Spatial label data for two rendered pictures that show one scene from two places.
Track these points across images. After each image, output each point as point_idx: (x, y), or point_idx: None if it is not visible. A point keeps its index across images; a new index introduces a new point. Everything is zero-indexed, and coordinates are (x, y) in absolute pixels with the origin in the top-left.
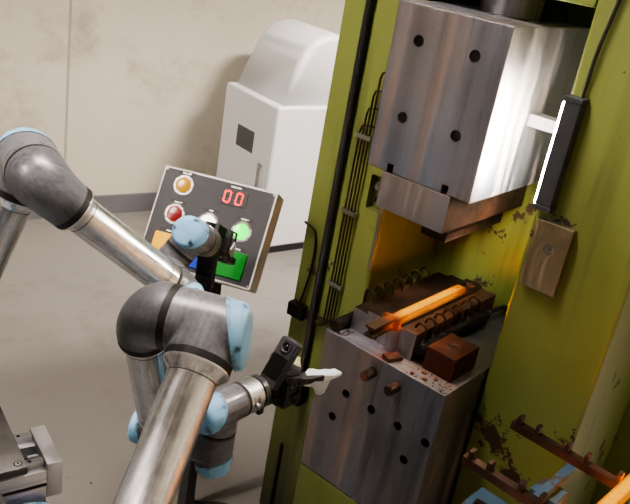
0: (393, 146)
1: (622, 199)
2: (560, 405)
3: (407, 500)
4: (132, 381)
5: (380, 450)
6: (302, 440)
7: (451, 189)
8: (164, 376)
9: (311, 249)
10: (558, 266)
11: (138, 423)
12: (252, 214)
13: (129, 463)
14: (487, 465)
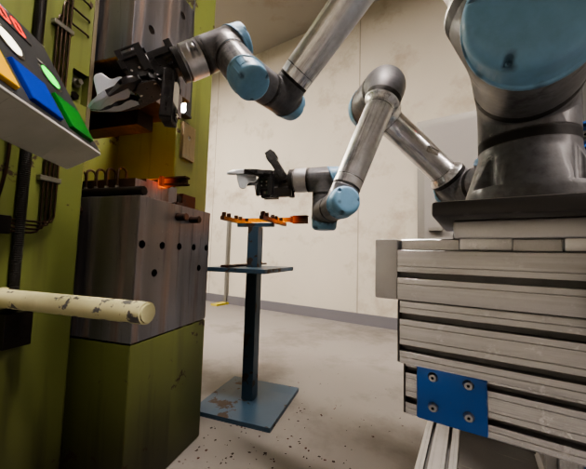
0: (148, 48)
1: (202, 116)
2: None
3: (203, 293)
4: (381, 137)
5: (187, 273)
6: (19, 395)
7: (182, 91)
8: (404, 116)
9: None
10: (193, 146)
11: (358, 188)
12: (42, 59)
13: (437, 147)
14: (268, 213)
